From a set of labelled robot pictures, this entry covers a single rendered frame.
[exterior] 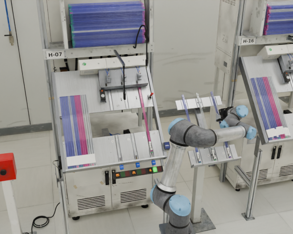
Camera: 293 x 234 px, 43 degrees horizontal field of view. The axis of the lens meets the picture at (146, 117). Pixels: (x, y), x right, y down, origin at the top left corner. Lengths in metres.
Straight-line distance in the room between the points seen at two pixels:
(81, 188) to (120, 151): 0.57
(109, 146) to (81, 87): 0.47
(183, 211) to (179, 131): 0.42
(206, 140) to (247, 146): 1.29
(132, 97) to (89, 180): 0.73
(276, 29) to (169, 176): 1.53
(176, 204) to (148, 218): 1.09
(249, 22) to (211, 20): 1.38
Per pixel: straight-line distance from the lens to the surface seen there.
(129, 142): 2.52
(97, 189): 2.95
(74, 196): 2.96
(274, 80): 3.08
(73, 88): 2.62
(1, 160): 2.55
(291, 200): 3.53
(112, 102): 2.60
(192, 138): 1.92
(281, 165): 3.51
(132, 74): 2.64
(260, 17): 2.98
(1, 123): 4.47
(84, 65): 2.61
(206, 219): 3.13
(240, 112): 2.30
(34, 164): 3.90
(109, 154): 2.48
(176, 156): 2.04
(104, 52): 2.63
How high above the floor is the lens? 2.09
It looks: 27 degrees down
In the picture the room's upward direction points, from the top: straight up
